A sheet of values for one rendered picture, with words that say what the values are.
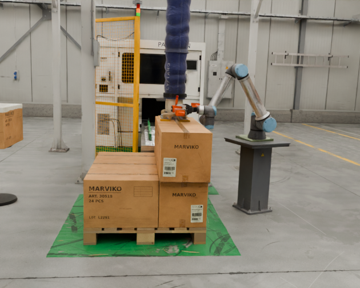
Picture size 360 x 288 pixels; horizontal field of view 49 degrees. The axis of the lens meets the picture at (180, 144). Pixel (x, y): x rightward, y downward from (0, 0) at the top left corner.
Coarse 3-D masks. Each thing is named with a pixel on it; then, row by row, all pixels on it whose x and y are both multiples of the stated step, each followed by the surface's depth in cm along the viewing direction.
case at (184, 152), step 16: (160, 128) 326; (176, 128) 329; (192, 128) 333; (160, 144) 317; (176, 144) 306; (192, 144) 308; (208, 144) 309; (160, 160) 314; (176, 160) 308; (192, 160) 310; (208, 160) 311; (160, 176) 310; (176, 176) 310; (192, 176) 312; (208, 176) 313
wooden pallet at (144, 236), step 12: (84, 228) 317; (96, 228) 318; (108, 228) 318; (120, 228) 325; (132, 228) 320; (144, 228) 321; (156, 228) 328; (168, 228) 323; (180, 228) 324; (192, 228) 325; (204, 228) 326; (84, 240) 318; (96, 240) 322; (144, 240) 323; (204, 240) 328
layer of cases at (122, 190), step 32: (96, 160) 383; (128, 160) 388; (96, 192) 313; (128, 192) 315; (160, 192) 318; (192, 192) 320; (96, 224) 317; (128, 224) 320; (160, 224) 322; (192, 224) 325
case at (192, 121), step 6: (156, 120) 396; (174, 120) 390; (192, 120) 396; (156, 126) 393; (156, 132) 390; (156, 138) 387; (156, 144) 384; (156, 150) 380; (156, 156) 378; (156, 162) 375
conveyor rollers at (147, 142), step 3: (147, 129) 628; (153, 129) 630; (147, 132) 593; (153, 132) 594; (147, 135) 558; (153, 135) 559; (147, 138) 531; (153, 138) 532; (147, 141) 505; (150, 141) 506; (153, 141) 506; (147, 144) 487; (150, 144) 487; (153, 144) 488
